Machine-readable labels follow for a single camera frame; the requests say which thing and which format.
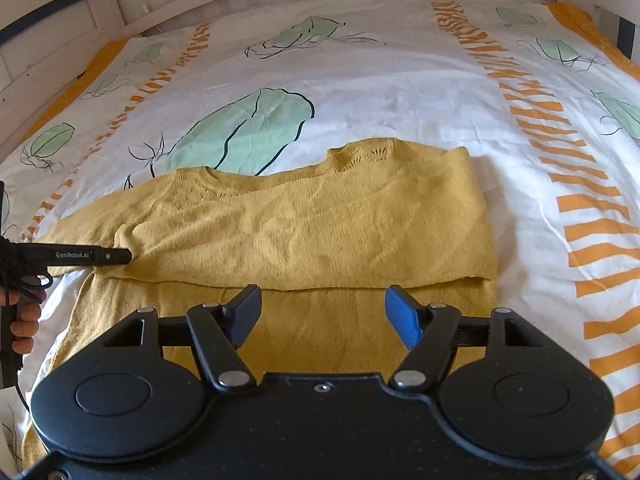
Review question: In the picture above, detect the mustard yellow knit sweater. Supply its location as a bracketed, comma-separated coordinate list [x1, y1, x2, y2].
[22, 136, 501, 466]

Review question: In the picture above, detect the person's left hand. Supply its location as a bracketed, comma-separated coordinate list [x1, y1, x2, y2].
[1, 287, 47, 356]

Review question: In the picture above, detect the white leaf-print bed sheet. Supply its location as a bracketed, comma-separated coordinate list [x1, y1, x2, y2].
[1, 0, 639, 478]

